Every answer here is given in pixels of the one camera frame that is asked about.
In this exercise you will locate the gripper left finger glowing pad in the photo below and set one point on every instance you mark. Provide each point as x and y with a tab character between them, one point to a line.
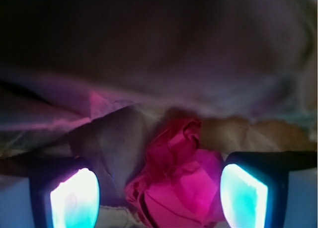
48	193

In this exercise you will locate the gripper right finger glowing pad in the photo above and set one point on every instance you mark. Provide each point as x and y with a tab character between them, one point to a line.
270	190

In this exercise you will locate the red paper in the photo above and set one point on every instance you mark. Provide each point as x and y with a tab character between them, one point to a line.
179	186

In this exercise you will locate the brown paper bag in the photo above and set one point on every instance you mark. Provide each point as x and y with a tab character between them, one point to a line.
100	77

